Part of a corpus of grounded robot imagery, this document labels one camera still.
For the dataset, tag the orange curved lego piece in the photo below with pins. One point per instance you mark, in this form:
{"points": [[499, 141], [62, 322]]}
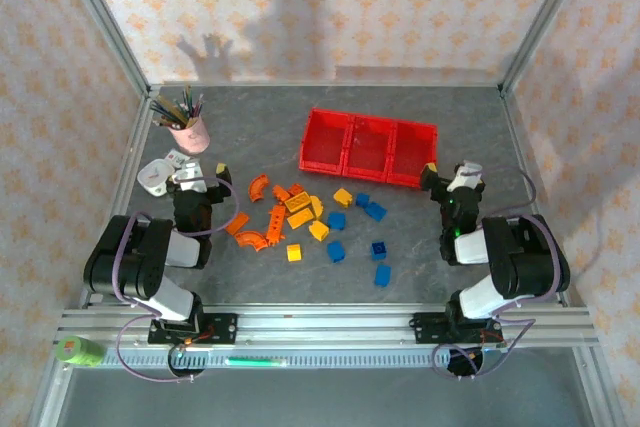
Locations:
{"points": [[250, 239], [256, 189]]}

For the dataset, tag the orange lego plate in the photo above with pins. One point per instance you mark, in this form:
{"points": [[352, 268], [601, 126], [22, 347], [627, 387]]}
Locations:
{"points": [[237, 223]]}

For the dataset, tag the orange small lego brick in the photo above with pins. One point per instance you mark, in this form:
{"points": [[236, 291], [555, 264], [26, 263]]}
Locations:
{"points": [[280, 193], [296, 189]]}

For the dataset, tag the blue lego brick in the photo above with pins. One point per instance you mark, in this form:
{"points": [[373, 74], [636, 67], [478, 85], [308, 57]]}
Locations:
{"points": [[361, 199], [336, 251], [383, 275], [379, 250], [336, 220], [376, 211]]}

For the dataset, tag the dark yellow long lego brick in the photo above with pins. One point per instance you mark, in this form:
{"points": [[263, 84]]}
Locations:
{"points": [[298, 202]]}

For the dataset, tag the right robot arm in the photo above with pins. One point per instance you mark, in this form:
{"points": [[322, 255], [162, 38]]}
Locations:
{"points": [[525, 257]]}

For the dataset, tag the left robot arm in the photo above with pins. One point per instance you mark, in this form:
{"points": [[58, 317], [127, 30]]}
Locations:
{"points": [[125, 257]]}

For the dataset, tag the pink pencil cup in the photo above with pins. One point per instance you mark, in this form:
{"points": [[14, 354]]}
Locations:
{"points": [[192, 139]]}

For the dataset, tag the small printed card pack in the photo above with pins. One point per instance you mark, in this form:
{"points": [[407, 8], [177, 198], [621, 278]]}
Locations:
{"points": [[176, 157]]}

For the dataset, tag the bunch of coloured pencils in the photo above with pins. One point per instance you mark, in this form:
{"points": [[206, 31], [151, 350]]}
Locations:
{"points": [[175, 109]]}

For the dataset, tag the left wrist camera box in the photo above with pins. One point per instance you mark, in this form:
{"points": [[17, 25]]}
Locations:
{"points": [[189, 177]]}

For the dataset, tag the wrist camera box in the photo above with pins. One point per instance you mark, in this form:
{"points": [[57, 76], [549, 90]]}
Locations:
{"points": [[465, 174], [189, 177]]}

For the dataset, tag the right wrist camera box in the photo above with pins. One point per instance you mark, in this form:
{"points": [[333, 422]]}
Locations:
{"points": [[465, 174]]}

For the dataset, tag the aluminium side rail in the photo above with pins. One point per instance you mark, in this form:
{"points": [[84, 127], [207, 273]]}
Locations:
{"points": [[520, 147], [120, 197]]}

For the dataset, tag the aluminium back rail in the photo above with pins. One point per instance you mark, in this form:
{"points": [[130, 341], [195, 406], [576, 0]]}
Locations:
{"points": [[325, 84]]}

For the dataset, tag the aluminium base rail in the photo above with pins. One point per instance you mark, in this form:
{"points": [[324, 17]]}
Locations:
{"points": [[325, 327]]}

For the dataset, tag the aluminium frame post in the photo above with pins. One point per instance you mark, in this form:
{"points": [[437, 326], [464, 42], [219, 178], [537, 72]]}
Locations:
{"points": [[106, 17], [545, 17]]}

